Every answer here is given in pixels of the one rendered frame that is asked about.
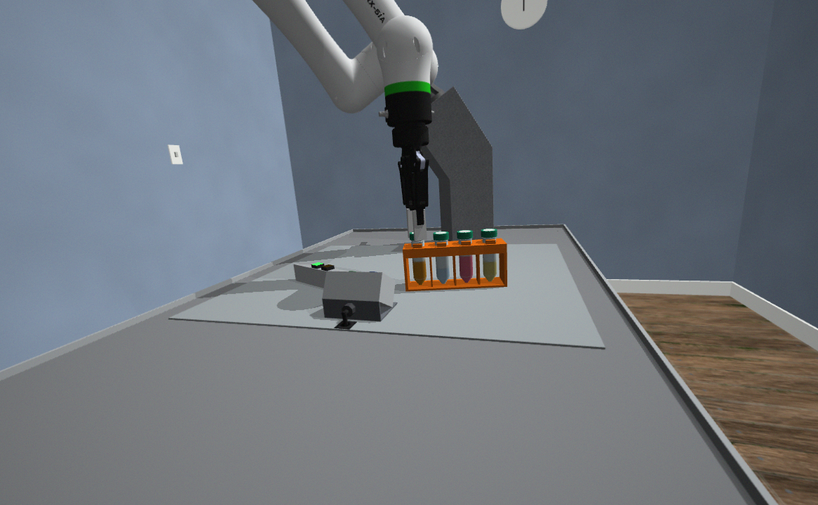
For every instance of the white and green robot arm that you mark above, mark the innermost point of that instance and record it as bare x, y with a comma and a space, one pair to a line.
399, 61

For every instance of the light grey bench mat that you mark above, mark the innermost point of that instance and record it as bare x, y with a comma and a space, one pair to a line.
540, 305

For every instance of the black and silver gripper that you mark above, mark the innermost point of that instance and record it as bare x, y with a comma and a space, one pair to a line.
413, 169

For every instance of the orange tube rack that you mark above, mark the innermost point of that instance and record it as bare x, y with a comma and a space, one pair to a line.
477, 247

